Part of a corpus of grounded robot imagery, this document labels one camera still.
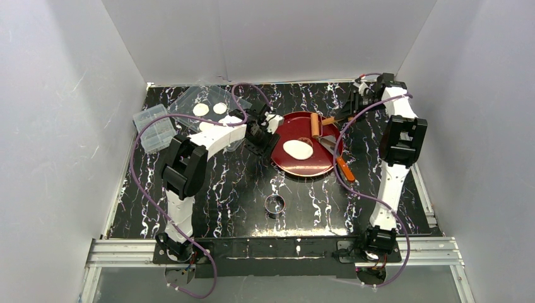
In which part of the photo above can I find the wooden double-ended rolling pin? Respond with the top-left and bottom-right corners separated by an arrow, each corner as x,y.
310,113 -> 352,139

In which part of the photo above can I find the red round tray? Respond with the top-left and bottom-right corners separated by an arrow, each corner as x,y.
271,111 -> 344,179

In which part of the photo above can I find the metal ring cutter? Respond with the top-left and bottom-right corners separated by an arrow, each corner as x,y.
264,194 -> 286,219

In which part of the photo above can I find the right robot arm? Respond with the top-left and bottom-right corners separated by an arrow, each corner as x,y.
335,73 -> 427,261

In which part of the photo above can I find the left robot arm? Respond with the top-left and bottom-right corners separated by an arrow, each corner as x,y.
156,105 -> 284,263

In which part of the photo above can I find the round dough wrapper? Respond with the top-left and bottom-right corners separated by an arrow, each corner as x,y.
213,102 -> 227,115
192,103 -> 209,117
199,122 -> 215,132

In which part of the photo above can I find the clear plastic tray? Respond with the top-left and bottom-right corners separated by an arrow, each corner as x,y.
167,86 -> 251,152

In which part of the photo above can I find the clear plastic compartment box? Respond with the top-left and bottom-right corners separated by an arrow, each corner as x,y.
132,104 -> 177,154

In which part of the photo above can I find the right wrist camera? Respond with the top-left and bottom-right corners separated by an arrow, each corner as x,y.
353,78 -> 370,97

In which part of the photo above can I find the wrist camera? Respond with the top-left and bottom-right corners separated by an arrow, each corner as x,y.
266,114 -> 285,134
353,78 -> 370,97

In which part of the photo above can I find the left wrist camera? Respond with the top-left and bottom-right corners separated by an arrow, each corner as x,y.
266,114 -> 285,134

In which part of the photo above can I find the metal spatula wooden handle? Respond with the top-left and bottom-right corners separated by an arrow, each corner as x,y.
317,135 -> 356,182

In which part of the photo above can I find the aluminium frame rail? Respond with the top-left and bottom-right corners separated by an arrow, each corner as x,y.
78,235 -> 474,302

